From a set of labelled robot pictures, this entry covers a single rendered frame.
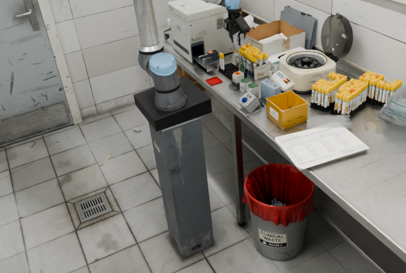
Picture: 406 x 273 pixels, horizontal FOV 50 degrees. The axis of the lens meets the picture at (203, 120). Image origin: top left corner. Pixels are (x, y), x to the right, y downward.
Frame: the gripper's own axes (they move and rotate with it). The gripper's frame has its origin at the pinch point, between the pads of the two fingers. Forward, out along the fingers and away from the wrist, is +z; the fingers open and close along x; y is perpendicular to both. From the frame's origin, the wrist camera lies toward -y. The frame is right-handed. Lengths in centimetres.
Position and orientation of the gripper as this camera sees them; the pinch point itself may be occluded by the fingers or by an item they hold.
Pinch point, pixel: (238, 47)
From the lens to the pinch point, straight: 225.3
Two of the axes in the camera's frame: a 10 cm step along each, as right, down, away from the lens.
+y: -4.6, -4.5, 7.7
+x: -8.8, 3.2, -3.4
